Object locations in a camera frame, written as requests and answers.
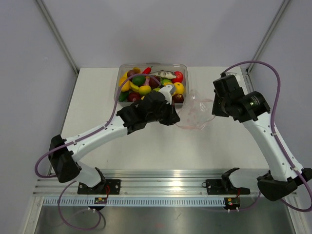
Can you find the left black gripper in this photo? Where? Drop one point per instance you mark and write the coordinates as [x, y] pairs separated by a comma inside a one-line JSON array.
[[172, 116]]

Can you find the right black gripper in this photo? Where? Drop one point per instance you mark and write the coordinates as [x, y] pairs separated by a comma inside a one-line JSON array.
[[216, 110]]

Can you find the dark red toy apple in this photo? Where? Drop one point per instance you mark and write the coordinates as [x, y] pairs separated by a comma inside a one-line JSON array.
[[178, 98], [133, 96]]

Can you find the dark green toy avocado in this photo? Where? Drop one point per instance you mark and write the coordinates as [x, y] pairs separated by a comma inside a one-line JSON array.
[[138, 80]]

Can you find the clear zip top bag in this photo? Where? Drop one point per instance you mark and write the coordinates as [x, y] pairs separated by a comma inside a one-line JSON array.
[[196, 112]]

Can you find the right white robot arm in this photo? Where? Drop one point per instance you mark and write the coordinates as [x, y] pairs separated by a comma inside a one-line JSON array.
[[285, 172]]

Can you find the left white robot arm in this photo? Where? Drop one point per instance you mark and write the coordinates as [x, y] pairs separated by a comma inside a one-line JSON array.
[[65, 154]]

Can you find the clear plastic food container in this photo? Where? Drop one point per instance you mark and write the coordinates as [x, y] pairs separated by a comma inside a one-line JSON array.
[[153, 82]]

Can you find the yellow toy lemon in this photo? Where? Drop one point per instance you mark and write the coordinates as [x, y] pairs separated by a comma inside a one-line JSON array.
[[144, 90]]

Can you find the orange toy citrus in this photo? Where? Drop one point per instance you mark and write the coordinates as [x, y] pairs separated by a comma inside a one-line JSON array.
[[179, 88]]

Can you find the yellow toy banana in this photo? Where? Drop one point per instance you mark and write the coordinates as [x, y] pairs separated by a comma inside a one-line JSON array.
[[127, 85]]

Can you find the grey toy fish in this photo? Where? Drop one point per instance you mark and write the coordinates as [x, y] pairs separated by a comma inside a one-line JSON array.
[[163, 74]]

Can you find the red toy chili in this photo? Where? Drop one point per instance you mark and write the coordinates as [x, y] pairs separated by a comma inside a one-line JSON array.
[[147, 70]]

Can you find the red toy tomato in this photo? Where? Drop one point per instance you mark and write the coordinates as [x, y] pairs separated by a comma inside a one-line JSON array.
[[179, 77]]

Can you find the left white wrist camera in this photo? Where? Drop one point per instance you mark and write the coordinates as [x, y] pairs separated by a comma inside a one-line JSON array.
[[168, 90]]

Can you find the aluminium mounting rail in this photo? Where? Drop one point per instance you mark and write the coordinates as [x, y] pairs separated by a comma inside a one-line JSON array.
[[165, 183]]

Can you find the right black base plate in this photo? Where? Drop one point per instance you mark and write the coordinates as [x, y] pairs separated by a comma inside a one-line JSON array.
[[216, 187]]

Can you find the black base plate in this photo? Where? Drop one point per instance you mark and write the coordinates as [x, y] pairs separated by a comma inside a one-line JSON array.
[[216, 187], [111, 187]]

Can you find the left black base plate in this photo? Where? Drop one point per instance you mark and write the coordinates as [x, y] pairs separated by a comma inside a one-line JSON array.
[[111, 187]]

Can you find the white slotted cable duct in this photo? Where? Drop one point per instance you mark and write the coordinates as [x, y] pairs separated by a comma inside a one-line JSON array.
[[136, 201]]

